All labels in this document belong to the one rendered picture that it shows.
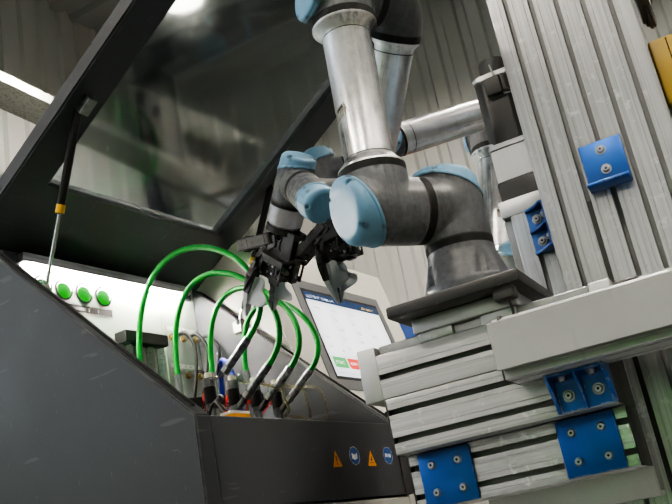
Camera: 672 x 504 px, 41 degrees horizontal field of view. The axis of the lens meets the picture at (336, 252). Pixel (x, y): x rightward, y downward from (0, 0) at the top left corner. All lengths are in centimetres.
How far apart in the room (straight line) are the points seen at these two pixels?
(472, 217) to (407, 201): 12
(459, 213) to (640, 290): 37
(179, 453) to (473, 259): 59
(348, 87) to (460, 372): 51
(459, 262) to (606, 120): 39
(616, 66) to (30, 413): 128
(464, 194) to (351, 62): 29
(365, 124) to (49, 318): 76
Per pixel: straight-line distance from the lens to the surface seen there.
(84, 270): 222
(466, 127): 209
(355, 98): 153
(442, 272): 147
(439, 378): 145
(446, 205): 149
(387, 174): 146
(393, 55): 172
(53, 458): 183
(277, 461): 172
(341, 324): 262
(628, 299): 126
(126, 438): 169
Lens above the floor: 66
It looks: 19 degrees up
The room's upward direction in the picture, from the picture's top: 11 degrees counter-clockwise
